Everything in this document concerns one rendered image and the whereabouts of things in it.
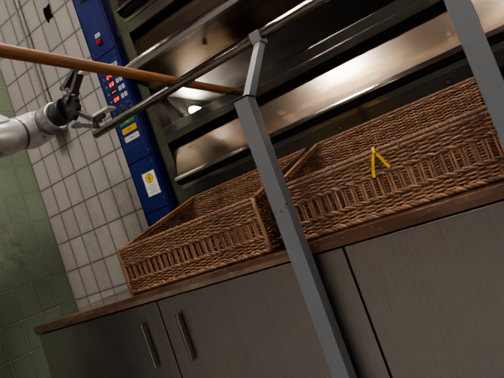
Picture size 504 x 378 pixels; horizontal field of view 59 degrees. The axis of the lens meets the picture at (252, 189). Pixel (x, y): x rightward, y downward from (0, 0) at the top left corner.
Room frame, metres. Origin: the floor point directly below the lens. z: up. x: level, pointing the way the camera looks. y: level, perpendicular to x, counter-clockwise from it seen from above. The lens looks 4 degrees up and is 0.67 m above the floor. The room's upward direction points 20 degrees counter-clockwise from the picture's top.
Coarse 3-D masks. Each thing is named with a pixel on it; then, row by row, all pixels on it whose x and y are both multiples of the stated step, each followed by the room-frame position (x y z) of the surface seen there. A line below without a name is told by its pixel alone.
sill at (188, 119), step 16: (400, 0) 1.37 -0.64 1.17; (416, 0) 1.35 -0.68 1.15; (368, 16) 1.42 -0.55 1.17; (384, 16) 1.40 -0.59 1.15; (352, 32) 1.46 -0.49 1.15; (320, 48) 1.51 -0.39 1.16; (288, 64) 1.58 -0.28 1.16; (224, 96) 1.72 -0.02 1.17; (240, 96) 1.69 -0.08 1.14; (192, 112) 1.80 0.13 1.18; (208, 112) 1.76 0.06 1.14; (176, 128) 1.85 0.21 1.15
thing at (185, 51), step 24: (240, 0) 1.46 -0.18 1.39; (264, 0) 1.50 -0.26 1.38; (288, 0) 1.53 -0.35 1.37; (216, 24) 1.56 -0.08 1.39; (240, 24) 1.60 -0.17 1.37; (264, 24) 1.64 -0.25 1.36; (168, 48) 1.63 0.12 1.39; (192, 48) 1.67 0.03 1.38; (216, 48) 1.71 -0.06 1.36; (168, 72) 1.80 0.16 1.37
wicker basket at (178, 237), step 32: (288, 160) 1.59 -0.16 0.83; (224, 192) 1.75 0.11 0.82; (256, 192) 1.19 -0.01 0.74; (160, 224) 1.62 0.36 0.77; (192, 224) 1.27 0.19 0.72; (224, 224) 1.21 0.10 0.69; (256, 224) 1.65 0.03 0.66; (128, 256) 1.42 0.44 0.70; (160, 256) 1.58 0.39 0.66; (192, 256) 1.72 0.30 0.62; (224, 256) 1.24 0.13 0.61
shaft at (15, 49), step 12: (0, 48) 0.89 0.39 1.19; (12, 48) 0.91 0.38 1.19; (24, 48) 0.94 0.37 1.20; (24, 60) 0.95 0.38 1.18; (36, 60) 0.97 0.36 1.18; (48, 60) 0.99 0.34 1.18; (60, 60) 1.02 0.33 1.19; (72, 60) 1.05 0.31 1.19; (84, 60) 1.09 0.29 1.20; (96, 72) 1.13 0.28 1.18; (108, 72) 1.16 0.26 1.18; (120, 72) 1.20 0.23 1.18; (132, 72) 1.24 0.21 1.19; (144, 72) 1.28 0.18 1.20; (168, 84) 1.40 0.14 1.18; (192, 84) 1.50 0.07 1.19; (204, 84) 1.56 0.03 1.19
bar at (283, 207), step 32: (320, 0) 1.12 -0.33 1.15; (448, 0) 0.79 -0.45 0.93; (256, 32) 1.20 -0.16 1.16; (480, 32) 0.78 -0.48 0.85; (256, 64) 1.14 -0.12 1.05; (480, 64) 0.79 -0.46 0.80; (160, 96) 1.40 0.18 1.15; (256, 128) 1.01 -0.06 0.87; (256, 160) 1.03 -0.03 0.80; (288, 192) 1.04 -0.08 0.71; (288, 224) 1.02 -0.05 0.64; (320, 288) 1.03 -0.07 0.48; (320, 320) 1.02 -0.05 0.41
